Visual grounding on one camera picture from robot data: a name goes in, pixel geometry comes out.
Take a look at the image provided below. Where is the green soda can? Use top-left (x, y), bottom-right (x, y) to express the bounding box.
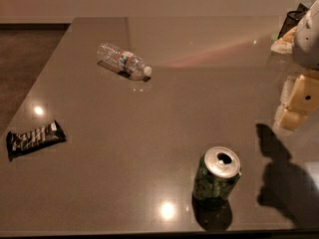
top-left (192, 146), bottom-right (241, 209)

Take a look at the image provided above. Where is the black snack bar wrapper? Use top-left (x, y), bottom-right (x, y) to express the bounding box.
top-left (6, 120), bottom-right (67, 161)

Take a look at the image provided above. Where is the clear plastic water bottle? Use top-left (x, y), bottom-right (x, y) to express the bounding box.
top-left (97, 43), bottom-right (152, 81)

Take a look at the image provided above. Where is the black cup in background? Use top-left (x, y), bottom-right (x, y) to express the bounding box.
top-left (278, 3), bottom-right (309, 38)

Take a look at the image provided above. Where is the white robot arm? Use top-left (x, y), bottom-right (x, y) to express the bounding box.
top-left (271, 0), bottom-right (319, 131)

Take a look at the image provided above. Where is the white crumpled item in background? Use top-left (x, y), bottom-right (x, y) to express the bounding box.
top-left (271, 27), bottom-right (296, 54)

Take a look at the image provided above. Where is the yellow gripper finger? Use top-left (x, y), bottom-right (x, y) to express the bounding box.
top-left (274, 105), bottom-right (308, 131)
top-left (287, 71), bottom-right (319, 114)

